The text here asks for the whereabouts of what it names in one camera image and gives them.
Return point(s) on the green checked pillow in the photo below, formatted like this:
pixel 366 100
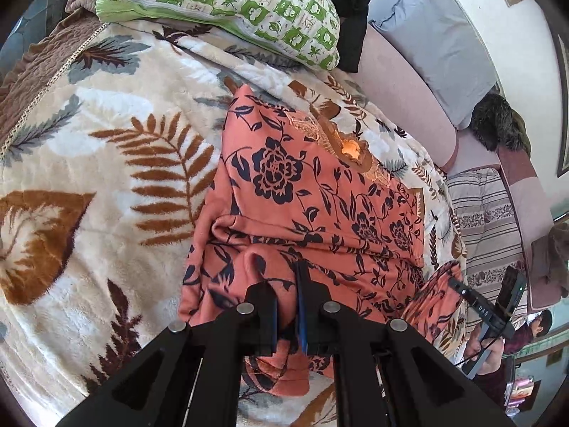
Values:
pixel 231 4

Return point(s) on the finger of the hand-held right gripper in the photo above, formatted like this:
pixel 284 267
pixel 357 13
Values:
pixel 460 289

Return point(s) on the grey pillow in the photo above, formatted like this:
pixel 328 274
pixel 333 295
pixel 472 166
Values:
pixel 444 49

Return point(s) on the brown quilted bedcover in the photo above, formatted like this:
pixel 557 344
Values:
pixel 40 66

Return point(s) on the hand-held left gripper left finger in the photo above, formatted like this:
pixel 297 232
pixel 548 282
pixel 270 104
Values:
pixel 266 320

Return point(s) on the large framed picture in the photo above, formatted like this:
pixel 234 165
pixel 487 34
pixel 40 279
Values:
pixel 563 106

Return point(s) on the striped pillow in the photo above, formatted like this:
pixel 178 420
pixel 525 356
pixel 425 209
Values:
pixel 484 227

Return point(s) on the leaf print blanket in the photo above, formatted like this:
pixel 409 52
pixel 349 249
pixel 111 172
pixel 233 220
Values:
pixel 111 187

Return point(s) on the person's right forearm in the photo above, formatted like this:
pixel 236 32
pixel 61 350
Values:
pixel 486 351

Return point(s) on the person's body in maroon clothes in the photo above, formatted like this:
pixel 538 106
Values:
pixel 527 336

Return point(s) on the black garment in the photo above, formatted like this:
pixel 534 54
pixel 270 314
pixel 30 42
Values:
pixel 355 13

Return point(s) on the orange floral garment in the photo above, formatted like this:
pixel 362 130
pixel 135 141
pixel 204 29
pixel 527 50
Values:
pixel 320 204

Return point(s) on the brown cloth on sofa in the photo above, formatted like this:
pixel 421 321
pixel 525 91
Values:
pixel 555 253

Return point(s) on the pink sofa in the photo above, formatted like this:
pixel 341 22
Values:
pixel 400 93

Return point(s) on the dark furry cushion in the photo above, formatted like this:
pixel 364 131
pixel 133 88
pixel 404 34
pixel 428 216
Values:
pixel 495 120

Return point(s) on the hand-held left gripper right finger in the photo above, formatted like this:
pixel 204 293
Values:
pixel 303 316

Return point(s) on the olive brown cloth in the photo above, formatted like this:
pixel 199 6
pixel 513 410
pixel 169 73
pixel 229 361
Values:
pixel 523 131

